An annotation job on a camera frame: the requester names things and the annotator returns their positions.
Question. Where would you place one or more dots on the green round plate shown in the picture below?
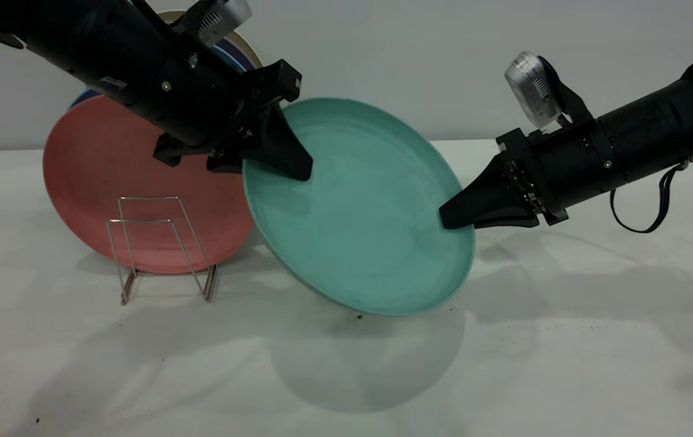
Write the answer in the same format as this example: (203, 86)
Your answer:
(358, 230)

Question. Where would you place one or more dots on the pink round plate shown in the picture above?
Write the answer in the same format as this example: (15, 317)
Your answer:
(91, 176)

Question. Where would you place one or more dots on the beige round plate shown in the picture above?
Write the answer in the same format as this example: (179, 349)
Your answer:
(244, 48)

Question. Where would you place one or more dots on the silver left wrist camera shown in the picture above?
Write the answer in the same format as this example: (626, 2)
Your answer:
(218, 18)

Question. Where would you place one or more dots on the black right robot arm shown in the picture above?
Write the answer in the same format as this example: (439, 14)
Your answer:
(662, 130)

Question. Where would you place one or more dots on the blue plate with light rim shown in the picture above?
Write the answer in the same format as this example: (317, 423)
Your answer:
(82, 98)

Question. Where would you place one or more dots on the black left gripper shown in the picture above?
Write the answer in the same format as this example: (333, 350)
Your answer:
(243, 103)

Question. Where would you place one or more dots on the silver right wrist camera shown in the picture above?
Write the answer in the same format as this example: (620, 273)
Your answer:
(534, 88)

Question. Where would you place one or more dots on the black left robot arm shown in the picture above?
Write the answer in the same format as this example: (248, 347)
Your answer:
(97, 48)

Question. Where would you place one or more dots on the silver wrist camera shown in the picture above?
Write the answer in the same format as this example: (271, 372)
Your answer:
(534, 88)
(218, 18)

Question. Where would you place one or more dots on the dark navy round plate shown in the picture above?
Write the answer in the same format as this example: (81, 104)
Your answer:
(235, 58)

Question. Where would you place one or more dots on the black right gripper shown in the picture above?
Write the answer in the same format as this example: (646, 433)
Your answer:
(559, 167)

